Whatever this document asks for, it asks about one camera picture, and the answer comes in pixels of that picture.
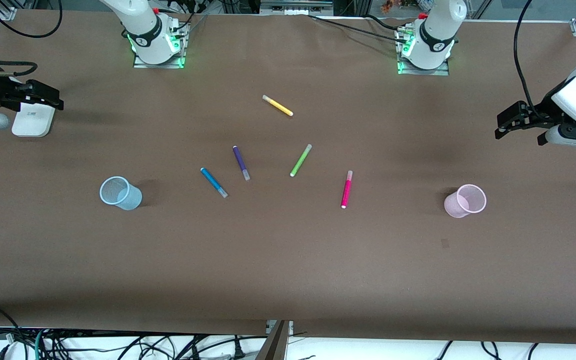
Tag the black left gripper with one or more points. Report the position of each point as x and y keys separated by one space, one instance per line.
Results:
x=539 y=114

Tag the pink marker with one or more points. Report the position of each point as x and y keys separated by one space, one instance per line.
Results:
x=346 y=190

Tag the blue marker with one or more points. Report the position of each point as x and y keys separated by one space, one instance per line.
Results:
x=213 y=181

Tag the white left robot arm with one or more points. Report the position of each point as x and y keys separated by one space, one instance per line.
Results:
x=435 y=40

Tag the white desk lamp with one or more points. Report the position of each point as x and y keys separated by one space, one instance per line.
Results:
x=33 y=122

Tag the translucent pink plastic cup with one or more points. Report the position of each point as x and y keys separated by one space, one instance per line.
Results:
x=455 y=206

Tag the translucent blue plastic cup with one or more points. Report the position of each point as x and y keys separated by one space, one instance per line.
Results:
x=129 y=200

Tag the small orange object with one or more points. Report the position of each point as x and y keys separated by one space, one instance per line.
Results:
x=387 y=6

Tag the green marker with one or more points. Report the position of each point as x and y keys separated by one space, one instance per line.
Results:
x=300 y=160

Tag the purple marker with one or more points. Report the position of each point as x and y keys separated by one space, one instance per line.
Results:
x=240 y=161

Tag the yellow marker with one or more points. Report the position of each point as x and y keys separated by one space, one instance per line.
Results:
x=278 y=105

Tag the grey power strip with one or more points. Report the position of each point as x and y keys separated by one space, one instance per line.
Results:
x=295 y=6

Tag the brown table leg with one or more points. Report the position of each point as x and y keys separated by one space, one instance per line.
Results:
x=273 y=347

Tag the black power plug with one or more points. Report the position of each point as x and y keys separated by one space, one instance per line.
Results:
x=239 y=350

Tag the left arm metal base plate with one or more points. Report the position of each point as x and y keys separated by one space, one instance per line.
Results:
x=443 y=71

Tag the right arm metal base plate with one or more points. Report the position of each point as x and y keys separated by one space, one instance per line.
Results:
x=140 y=65

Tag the white metal bracket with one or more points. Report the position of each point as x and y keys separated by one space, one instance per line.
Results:
x=269 y=326

